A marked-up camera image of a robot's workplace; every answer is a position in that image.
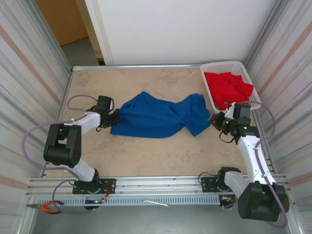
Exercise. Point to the blue t-shirt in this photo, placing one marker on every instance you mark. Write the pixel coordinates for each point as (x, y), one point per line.
(151, 117)

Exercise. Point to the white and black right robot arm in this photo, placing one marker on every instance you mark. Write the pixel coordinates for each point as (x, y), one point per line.
(251, 156)

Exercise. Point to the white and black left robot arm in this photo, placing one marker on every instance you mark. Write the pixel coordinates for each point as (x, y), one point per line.
(90, 120)

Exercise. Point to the red cloth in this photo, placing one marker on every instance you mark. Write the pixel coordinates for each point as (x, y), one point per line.
(226, 87)

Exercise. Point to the white plastic basket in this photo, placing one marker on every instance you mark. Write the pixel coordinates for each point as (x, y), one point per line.
(241, 69)

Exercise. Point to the small controller board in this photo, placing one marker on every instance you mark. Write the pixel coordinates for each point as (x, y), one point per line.
(93, 201)
(225, 198)

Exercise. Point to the metal hex key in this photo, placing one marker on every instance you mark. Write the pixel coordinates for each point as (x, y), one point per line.
(156, 202)

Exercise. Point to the wooden door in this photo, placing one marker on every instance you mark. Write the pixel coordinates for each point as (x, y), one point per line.
(63, 22)

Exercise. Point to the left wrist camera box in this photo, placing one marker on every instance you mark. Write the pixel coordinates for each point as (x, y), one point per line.
(104, 103)

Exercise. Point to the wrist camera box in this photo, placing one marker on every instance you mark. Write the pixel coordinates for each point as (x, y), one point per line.
(241, 111)
(104, 103)

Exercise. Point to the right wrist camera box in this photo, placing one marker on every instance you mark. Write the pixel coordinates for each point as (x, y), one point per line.
(241, 111)

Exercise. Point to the thin aluminium table edge rail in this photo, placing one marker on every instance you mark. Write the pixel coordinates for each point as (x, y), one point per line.
(134, 66)

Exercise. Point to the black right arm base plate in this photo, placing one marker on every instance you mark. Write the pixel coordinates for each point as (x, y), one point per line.
(207, 184)

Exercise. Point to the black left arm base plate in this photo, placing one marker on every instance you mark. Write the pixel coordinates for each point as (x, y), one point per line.
(109, 184)

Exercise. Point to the wide aluminium extrusion rail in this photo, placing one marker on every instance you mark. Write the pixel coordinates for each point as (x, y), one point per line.
(158, 181)

